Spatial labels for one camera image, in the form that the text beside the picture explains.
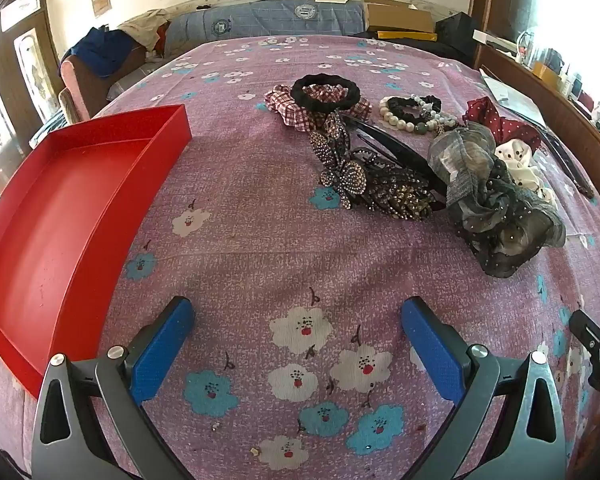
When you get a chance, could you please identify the white dotted scrunchie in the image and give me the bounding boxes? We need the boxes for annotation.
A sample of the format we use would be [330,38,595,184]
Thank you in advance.
[495,137,558,211]

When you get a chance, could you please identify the dark barrette hair clip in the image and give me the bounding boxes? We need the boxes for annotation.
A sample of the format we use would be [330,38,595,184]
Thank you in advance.
[542,130,596,200]

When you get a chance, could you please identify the black banana hair clip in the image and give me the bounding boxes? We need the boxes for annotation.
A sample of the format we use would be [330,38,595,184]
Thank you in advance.
[340,114,448,208]

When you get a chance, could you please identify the red dotted scrunchie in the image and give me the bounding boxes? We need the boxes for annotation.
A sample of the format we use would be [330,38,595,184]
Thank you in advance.
[462,96,543,153]

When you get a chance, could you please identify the white pearl bracelet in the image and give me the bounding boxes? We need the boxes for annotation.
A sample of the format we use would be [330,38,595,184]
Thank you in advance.
[378,96,458,135]

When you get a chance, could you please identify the beige clothing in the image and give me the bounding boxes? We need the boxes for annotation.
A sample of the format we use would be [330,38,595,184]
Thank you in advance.
[117,8,171,51]

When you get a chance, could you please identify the black scrunchie with pearls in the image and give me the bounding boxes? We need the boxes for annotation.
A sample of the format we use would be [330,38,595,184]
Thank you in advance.
[386,92,442,122]

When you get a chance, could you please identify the dark dotted gauze scrunchie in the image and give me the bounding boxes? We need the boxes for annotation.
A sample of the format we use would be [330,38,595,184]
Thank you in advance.
[452,162,567,278]

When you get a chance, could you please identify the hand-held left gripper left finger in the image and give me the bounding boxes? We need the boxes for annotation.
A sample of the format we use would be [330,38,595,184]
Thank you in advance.
[31,296,197,480]

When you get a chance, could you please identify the rhinestone bow hair clip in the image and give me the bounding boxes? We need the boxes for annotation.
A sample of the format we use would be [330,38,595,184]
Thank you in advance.
[310,112,353,166]

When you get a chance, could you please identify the pink armchair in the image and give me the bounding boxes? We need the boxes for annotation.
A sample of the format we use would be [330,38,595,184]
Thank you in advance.
[59,55,146,123]

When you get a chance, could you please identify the white papers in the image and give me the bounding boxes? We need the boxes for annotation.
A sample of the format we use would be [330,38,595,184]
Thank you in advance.
[480,71,546,126]

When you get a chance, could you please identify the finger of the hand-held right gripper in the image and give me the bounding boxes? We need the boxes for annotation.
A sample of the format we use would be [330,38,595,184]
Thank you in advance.
[569,305,600,403]

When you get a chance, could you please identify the wooden headboard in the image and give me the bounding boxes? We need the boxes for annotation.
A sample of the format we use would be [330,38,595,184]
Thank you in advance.
[472,40,600,221]

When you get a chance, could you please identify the folded blue quilt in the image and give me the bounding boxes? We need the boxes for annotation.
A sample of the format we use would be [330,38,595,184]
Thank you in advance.
[162,0,366,56]

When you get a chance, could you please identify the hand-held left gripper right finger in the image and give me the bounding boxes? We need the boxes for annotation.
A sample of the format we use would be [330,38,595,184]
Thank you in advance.
[400,296,567,480]

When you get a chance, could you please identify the wooden glass door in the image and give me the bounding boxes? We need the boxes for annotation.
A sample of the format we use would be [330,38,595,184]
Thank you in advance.
[0,0,63,171]

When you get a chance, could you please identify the brown cardboard box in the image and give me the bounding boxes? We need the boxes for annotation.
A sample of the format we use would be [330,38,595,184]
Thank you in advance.
[362,0,436,33]

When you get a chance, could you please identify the long white box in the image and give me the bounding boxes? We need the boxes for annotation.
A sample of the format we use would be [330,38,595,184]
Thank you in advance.
[472,30,518,53]

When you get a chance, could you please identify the flat yellow box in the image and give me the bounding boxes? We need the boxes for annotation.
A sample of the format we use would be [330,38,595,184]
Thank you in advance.
[377,30,438,42]

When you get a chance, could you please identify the purple floral bedsheet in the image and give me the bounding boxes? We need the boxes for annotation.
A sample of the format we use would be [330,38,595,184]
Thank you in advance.
[0,35,600,480]

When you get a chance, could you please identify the rhinestone butterfly hair clip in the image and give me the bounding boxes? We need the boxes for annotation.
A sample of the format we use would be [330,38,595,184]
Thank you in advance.
[320,157,368,210]

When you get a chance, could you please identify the shelf clutter of bottles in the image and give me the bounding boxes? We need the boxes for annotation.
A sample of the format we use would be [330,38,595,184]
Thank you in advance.
[517,30,600,151]

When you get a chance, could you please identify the brown sequin hair clip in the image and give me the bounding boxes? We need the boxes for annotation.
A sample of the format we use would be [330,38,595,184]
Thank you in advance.
[352,147,446,222]

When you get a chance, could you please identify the red plastic tray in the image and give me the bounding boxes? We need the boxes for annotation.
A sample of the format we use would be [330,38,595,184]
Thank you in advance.
[0,104,192,400]

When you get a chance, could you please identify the red plaid scrunchie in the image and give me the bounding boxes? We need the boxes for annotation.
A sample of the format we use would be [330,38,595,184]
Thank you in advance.
[265,84,373,133]

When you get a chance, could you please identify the black bag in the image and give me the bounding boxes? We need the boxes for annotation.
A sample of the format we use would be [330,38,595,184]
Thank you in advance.
[435,12,481,63]

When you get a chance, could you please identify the blue clothing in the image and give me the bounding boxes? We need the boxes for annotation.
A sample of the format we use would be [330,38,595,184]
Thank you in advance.
[62,26,146,78]

